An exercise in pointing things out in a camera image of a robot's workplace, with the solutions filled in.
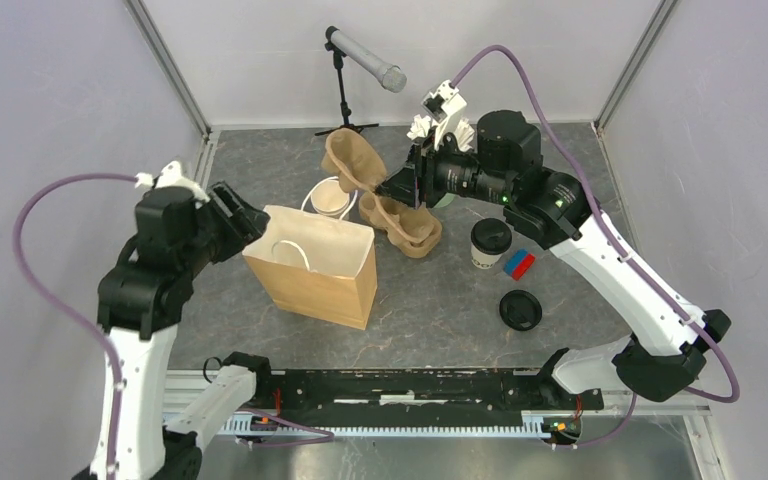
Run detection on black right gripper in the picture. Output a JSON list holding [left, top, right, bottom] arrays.
[[376, 125, 514, 209]]

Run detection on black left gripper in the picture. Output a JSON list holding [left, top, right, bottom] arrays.
[[183, 176, 272, 271]]

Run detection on brown pulp carrier top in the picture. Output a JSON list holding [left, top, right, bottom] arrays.
[[321, 129, 387, 193]]

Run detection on white paper cup printed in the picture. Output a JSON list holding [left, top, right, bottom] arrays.
[[305, 177, 356, 219]]

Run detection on brown paper bag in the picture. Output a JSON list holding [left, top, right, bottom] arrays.
[[242, 190, 378, 330]]

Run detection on black plastic cup lid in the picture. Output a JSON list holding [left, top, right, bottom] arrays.
[[470, 218, 513, 255]]

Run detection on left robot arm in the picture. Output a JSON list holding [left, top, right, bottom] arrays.
[[76, 182, 274, 479]]

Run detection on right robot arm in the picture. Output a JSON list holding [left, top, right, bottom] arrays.
[[376, 110, 731, 408]]

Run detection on brown pulp cup carrier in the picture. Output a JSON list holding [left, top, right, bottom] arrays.
[[359, 192, 443, 259]]

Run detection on grey microphone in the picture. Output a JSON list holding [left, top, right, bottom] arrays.
[[325, 26, 408, 93]]

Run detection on blue toy brick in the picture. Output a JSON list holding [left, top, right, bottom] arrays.
[[503, 249, 529, 276]]

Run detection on black microphone stand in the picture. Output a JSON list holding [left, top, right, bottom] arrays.
[[314, 41, 380, 137]]

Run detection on red toy brick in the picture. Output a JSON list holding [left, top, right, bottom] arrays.
[[510, 254, 536, 281]]

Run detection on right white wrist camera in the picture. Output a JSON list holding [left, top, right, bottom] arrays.
[[422, 80, 471, 149]]

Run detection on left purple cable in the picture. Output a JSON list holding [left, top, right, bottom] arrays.
[[12, 173, 336, 480]]

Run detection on purple cable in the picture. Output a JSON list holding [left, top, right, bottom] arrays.
[[450, 44, 741, 452], [12, 173, 336, 480]]

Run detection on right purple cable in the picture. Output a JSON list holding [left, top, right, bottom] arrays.
[[450, 44, 741, 452]]

